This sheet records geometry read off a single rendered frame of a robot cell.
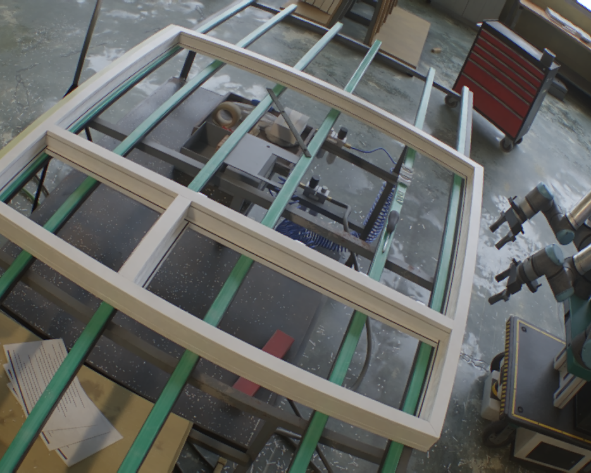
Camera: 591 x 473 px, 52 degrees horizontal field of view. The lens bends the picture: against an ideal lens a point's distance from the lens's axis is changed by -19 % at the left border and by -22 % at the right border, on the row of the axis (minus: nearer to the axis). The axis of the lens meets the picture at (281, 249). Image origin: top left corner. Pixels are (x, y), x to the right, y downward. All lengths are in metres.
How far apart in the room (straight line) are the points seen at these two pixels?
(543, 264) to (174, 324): 1.33
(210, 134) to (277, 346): 1.01
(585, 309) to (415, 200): 1.69
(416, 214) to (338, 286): 2.19
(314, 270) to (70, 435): 0.85
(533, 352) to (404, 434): 1.64
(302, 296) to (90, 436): 1.00
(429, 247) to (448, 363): 2.10
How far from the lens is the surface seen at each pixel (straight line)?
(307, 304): 2.36
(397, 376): 3.18
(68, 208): 1.98
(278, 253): 1.99
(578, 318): 2.96
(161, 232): 1.87
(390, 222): 2.32
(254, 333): 2.20
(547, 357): 3.34
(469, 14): 9.03
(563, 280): 2.47
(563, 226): 2.82
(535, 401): 3.07
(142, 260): 1.78
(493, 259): 4.25
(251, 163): 2.36
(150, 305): 1.68
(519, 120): 5.52
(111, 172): 2.08
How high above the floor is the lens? 2.15
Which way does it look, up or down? 39 degrees down
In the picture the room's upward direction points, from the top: 25 degrees clockwise
